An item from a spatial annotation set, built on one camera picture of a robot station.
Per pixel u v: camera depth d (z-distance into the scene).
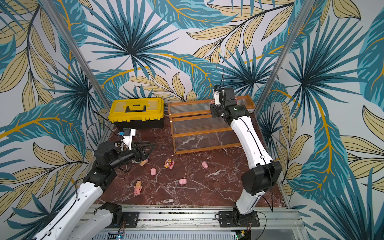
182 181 0.84
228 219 0.73
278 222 0.74
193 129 0.92
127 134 0.63
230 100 0.58
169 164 0.89
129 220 0.73
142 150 0.62
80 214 0.46
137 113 0.97
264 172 0.43
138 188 0.81
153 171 0.87
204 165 0.90
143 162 0.90
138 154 0.62
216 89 0.69
